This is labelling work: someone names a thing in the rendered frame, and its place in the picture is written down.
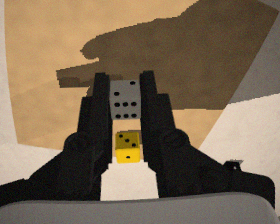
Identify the yellow die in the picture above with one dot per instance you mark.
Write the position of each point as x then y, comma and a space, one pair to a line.
127, 147

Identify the white die with black pips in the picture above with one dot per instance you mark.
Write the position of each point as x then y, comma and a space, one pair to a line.
125, 99

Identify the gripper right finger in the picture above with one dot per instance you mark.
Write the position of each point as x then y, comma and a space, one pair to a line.
186, 170

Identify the tan square mat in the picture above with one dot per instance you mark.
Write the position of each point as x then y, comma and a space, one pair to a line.
199, 50

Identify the black die with grey pips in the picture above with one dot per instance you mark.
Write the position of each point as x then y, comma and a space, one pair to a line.
232, 165

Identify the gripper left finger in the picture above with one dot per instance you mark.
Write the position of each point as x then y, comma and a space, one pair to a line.
69, 175

